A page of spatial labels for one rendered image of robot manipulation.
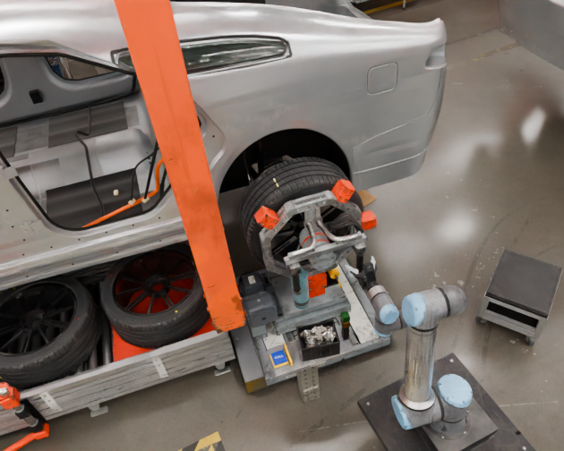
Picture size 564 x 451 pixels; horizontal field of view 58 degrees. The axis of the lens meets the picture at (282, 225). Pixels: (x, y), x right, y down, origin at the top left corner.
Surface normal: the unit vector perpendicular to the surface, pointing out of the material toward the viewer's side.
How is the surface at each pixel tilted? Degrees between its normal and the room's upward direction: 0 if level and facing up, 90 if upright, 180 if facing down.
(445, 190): 0
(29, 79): 89
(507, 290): 0
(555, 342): 0
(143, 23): 90
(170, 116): 90
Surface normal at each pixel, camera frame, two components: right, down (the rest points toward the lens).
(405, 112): 0.31, 0.64
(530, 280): -0.09, -0.71
